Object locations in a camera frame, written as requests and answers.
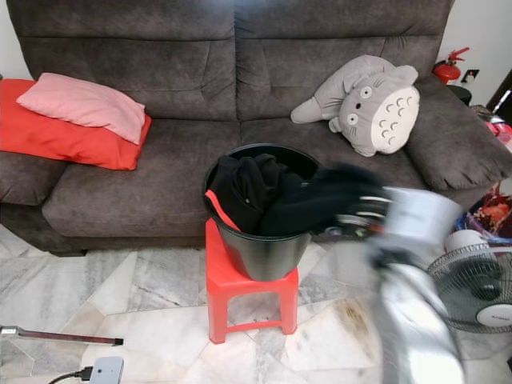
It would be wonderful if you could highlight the plain black garment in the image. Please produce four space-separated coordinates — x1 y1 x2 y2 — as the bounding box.
260 164 393 237

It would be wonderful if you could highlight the grey totoro plush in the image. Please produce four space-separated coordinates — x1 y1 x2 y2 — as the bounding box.
290 54 422 158

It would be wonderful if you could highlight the black plastic bucket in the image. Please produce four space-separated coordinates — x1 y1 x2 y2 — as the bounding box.
202 142 325 282

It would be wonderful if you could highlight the crumpled black garment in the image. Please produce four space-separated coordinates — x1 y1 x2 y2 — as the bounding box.
212 154 289 233

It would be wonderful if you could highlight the red cushion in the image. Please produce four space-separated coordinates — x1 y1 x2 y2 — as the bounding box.
0 78 153 171

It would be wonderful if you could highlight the red plastic stool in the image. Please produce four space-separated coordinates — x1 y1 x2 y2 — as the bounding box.
206 216 299 345

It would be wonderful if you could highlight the red fire extinguisher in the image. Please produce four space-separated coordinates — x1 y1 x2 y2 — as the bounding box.
432 46 470 86

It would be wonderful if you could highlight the dark red metal rod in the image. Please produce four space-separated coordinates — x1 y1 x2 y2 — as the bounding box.
0 324 125 347

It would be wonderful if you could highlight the pink pillow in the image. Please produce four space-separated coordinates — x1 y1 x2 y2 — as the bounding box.
16 72 146 145

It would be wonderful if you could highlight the dark brown fabric sofa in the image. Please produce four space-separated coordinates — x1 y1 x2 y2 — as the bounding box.
0 0 512 257

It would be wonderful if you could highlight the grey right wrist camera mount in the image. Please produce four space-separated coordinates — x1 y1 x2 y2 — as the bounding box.
382 186 461 257

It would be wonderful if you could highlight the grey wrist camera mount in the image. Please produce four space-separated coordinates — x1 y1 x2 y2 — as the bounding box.
88 356 125 384
382 186 461 257

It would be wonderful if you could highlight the red strap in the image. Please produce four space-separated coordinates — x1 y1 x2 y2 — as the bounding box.
206 190 241 233

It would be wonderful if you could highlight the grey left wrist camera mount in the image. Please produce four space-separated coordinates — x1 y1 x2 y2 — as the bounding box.
88 356 125 384

